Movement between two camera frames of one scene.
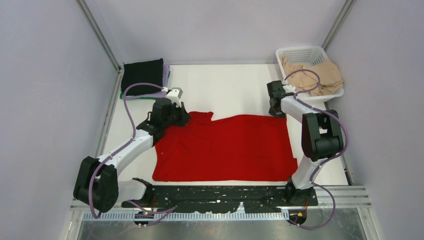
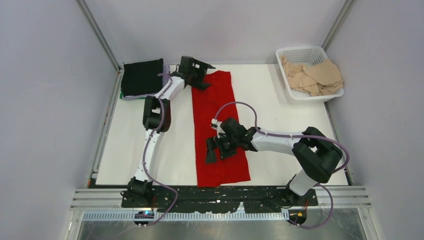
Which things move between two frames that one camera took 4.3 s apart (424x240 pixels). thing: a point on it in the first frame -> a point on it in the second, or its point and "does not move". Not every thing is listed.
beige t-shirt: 330,77 does not move
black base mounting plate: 211,199 does not move
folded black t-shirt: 149,72 does not move
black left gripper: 184,117 -> 200,84
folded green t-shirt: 121,95 does not move
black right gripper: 282,115 -> 211,145
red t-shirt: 254,148 -> 217,102
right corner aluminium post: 342,15 does not move
